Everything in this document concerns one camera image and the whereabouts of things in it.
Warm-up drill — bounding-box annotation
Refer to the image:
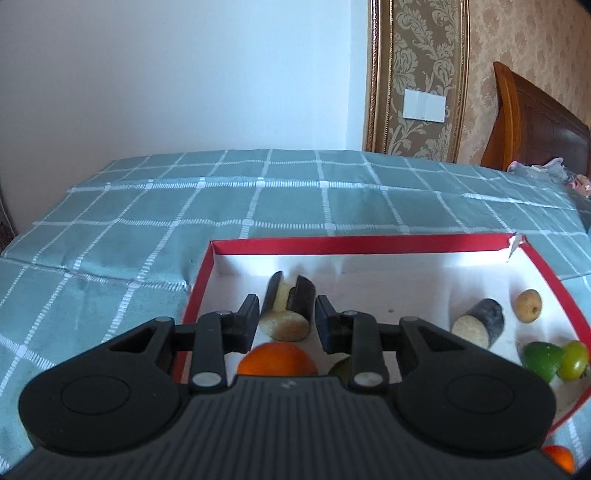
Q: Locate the olive green fruit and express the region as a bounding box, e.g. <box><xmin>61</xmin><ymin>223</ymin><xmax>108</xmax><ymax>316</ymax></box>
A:
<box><xmin>328</xmin><ymin>353</ymin><xmax>352</xmax><ymax>377</ymax></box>

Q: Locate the white wall switch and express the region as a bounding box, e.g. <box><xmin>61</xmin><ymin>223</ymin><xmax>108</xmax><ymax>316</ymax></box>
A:
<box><xmin>403</xmin><ymin>89</ymin><xmax>447</xmax><ymax>123</ymax></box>

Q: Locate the green pepper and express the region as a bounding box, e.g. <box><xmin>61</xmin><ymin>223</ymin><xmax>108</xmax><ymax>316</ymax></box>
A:
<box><xmin>522</xmin><ymin>342</ymin><xmax>565</xmax><ymax>384</ymax></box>

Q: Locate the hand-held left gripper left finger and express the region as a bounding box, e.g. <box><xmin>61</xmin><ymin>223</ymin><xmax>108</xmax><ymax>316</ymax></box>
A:
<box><xmin>108</xmin><ymin>294</ymin><xmax>260</xmax><ymax>396</ymax></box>

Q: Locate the small brown round fruit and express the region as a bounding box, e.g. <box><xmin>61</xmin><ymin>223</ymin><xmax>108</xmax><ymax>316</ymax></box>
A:
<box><xmin>515</xmin><ymin>289</ymin><xmax>542</xmax><ymax>324</ymax></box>

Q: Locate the notched dark eggplant piece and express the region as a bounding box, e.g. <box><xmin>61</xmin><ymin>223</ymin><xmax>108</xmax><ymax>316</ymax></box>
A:
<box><xmin>259</xmin><ymin>271</ymin><xmax>317</xmax><ymax>342</ymax></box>

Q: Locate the wooden headboard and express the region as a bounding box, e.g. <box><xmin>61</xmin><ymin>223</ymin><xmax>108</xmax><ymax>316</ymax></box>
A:
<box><xmin>480</xmin><ymin>61</ymin><xmax>591</xmax><ymax>178</ymax></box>

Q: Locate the pile of clothes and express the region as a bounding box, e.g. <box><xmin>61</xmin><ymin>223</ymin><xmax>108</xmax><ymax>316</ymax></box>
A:
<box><xmin>508</xmin><ymin>157</ymin><xmax>591</xmax><ymax>199</ymax></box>

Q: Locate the green tomato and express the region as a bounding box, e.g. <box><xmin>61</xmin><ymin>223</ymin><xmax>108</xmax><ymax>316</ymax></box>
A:
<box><xmin>557</xmin><ymin>340</ymin><xmax>590</xmax><ymax>381</ymax></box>

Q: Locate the orange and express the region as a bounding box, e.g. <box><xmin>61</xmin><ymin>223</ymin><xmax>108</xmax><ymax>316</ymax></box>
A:
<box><xmin>236</xmin><ymin>342</ymin><xmax>319</xmax><ymax>377</ymax></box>
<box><xmin>541</xmin><ymin>444</ymin><xmax>575</xmax><ymax>474</ymax></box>

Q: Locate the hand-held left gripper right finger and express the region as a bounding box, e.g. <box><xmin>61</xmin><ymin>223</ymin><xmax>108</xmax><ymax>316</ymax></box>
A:
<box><xmin>315</xmin><ymin>294</ymin><xmax>468</xmax><ymax>394</ymax></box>

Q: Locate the green checked cloth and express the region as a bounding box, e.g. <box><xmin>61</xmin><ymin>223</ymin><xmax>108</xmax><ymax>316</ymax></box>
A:
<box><xmin>0</xmin><ymin>148</ymin><xmax>591</xmax><ymax>480</ymax></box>

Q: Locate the red cardboard box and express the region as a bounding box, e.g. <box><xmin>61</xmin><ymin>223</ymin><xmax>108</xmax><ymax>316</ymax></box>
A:
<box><xmin>173</xmin><ymin>233</ymin><xmax>591</xmax><ymax>435</ymax></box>

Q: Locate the gold wall frame moulding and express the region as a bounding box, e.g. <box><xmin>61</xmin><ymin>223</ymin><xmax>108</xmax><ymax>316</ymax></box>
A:
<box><xmin>362</xmin><ymin>0</ymin><xmax>472</xmax><ymax>162</ymax></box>

